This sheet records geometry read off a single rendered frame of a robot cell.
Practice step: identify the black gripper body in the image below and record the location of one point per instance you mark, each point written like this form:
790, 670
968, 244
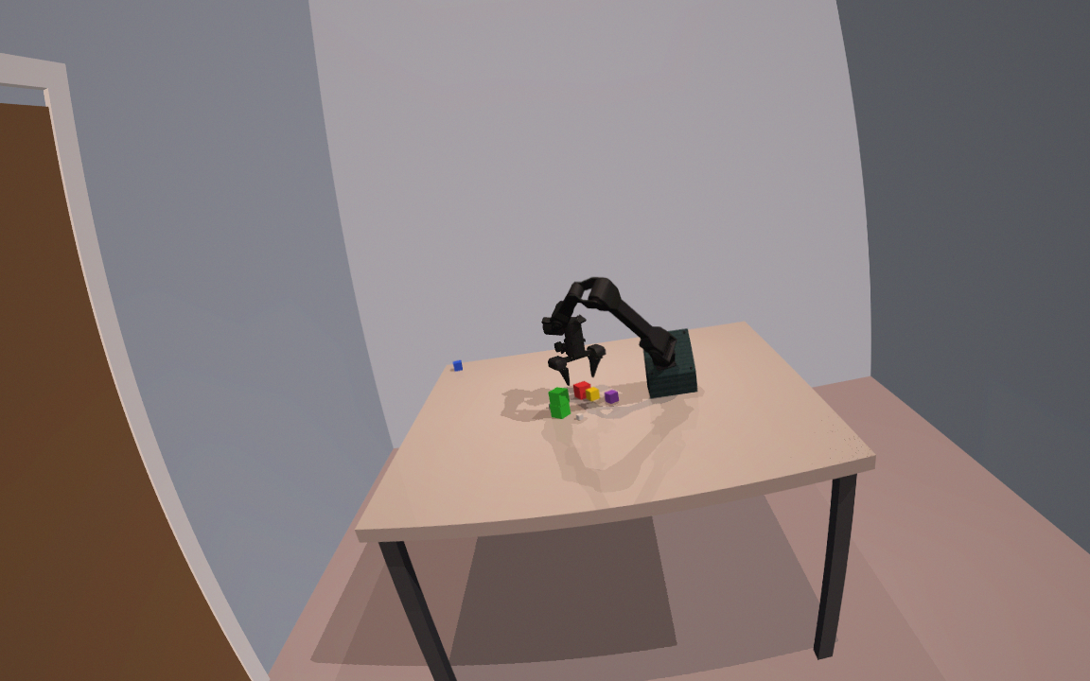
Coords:
576, 350

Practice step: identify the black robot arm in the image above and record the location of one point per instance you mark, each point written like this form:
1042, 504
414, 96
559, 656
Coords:
655, 341

